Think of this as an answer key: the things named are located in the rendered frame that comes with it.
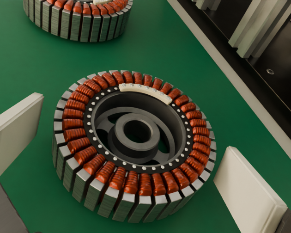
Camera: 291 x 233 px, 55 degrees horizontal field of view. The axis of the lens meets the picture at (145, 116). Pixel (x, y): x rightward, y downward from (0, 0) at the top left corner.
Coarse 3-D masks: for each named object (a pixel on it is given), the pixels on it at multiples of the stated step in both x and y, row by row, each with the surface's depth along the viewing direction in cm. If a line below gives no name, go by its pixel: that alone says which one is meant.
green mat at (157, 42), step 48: (0, 0) 29; (144, 0) 39; (0, 48) 25; (48, 48) 27; (96, 48) 29; (144, 48) 31; (192, 48) 34; (0, 96) 21; (48, 96) 23; (192, 96) 28; (240, 96) 30; (48, 144) 20; (240, 144) 25; (48, 192) 18; (288, 192) 23
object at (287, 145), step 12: (168, 0) 41; (180, 12) 40; (192, 24) 39; (204, 36) 37; (204, 48) 35; (216, 60) 34; (228, 72) 33; (240, 84) 32; (252, 96) 31; (252, 108) 30; (264, 108) 30; (264, 120) 29; (276, 132) 28; (288, 144) 28
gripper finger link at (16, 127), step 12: (36, 96) 17; (12, 108) 14; (24, 108) 15; (36, 108) 17; (0, 120) 13; (12, 120) 13; (24, 120) 15; (36, 120) 18; (0, 132) 12; (12, 132) 14; (24, 132) 16; (36, 132) 19; (0, 144) 12; (12, 144) 14; (24, 144) 16; (0, 156) 13; (12, 156) 15; (0, 168) 13
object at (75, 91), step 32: (64, 96) 19; (96, 96) 19; (128, 96) 21; (160, 96) 21; (64, 128) 17; (96, 128) 20; (128, 128) 21; (160, 128) 22; (192, 128) 20; (64, 160) 16; (96, 160) 16; (128, 160) 19; (160, 160) 20; (192, 160) 18; (96, 192) 15; (128, 192) 15; (160, 192) 16; (192, 192) 17
